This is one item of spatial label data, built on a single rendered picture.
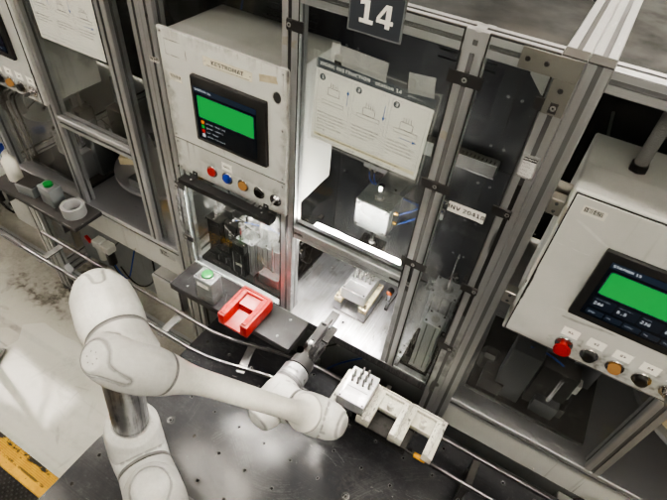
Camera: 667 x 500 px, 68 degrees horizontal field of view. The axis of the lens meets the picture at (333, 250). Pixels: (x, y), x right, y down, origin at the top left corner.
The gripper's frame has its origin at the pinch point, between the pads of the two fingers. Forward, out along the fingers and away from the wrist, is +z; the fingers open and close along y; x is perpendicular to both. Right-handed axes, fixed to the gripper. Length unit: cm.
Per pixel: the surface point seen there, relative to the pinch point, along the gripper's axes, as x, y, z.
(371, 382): -20.8, -5.4, -8.2
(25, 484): 98, -100, -81
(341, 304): 3.5, -5.7, 14.5
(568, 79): -38, 100, 3
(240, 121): 34, 65, -1
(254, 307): 28.5, -5.2, -5.0
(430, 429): -43.2, -13.1, -7.9
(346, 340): -5.2, -9.0, 3.7
